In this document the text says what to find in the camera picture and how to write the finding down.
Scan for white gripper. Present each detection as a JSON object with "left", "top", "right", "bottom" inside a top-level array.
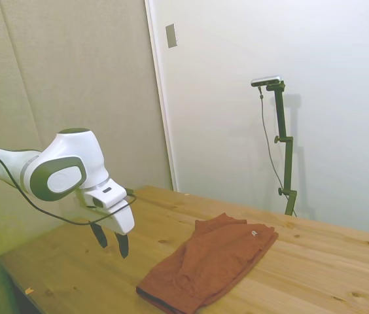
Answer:
[{"left": 75, "top": 191, "right": 135, "bottom": 260}]

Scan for rust orange shorts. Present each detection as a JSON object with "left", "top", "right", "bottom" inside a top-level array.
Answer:
[{"left": 135, "top": 212, "right": 279, "bottom": 311}]

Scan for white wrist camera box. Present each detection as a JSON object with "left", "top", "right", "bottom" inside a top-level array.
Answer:
[{"left": 84, "top": 183, "right": 129, "bottom": 211}]

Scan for white door frame trim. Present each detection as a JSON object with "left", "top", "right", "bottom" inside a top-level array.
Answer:
[{"left": 144, "top": 0, "right": 179, "bottom": 192}]

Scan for dark jointed camera stand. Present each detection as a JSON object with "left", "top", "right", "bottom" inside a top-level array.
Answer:
[{"left": 265, "top": 81, "right": 298, "bottom": 217}]

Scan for grey wall plate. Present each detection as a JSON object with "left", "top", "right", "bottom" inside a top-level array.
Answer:
[{"left": 165, "top": 23, "right": 179, "bottom": 49}]

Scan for silver camera on stand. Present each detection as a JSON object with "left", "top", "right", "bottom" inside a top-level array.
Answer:
[{"left": 251, "top": 75, "right": 284, "bottom": 88}]

